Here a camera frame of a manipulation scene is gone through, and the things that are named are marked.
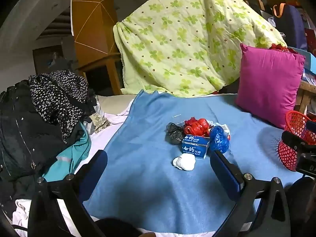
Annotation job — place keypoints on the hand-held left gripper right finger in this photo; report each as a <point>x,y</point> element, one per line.
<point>223,172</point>

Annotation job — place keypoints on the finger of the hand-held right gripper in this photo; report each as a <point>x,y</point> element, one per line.
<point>293,140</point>
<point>311,126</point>

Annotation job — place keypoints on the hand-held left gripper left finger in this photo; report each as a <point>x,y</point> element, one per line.
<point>95,172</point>

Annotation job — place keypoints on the red plastic mesh basket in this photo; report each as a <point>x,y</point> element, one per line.
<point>293,121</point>

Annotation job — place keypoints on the small blue plastic bag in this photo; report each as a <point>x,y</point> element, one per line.
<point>218,138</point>

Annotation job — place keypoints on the blue toothpaste box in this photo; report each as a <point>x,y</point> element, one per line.
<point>193,147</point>

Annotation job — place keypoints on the white tissue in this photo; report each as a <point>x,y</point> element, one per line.
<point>184,163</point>

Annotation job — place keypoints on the small white packet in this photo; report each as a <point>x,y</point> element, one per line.
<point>225,128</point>

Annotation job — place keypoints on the small red plastic bag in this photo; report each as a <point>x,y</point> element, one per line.
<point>197,127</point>

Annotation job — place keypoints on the black plastic bag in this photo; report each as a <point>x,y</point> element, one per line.
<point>174,134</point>

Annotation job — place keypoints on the teal garment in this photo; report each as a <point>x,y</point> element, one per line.
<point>74,153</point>

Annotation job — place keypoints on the old wooden bench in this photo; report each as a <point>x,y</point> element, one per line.
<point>305,88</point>

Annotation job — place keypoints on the beige patterned cloth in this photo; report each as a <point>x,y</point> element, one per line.
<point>98,122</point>

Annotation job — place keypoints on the blue blanket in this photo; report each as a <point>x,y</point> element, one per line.
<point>148,165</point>

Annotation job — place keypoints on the white bed sheet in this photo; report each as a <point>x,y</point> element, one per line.
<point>111,121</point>

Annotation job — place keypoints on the magenta pillow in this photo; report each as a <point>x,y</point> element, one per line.
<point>269,86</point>

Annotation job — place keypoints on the person's dark trouser knee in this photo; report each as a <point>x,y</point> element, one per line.
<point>118,227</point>

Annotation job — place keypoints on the light blue cardboard box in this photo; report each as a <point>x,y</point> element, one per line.
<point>309,59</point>

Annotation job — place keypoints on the cream pillow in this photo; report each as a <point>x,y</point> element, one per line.
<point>111,103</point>

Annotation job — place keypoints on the black jacket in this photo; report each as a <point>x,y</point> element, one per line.
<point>24,138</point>

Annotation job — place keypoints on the large stuffed red plastic bag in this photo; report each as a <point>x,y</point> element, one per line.
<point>279,47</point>

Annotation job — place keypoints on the dark red gift box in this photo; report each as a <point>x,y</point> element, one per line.
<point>311,39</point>

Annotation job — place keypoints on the green clover print quilt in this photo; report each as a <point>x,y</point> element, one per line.
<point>185,42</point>

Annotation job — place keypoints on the orange wooden cabinet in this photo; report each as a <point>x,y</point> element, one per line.
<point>91,29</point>

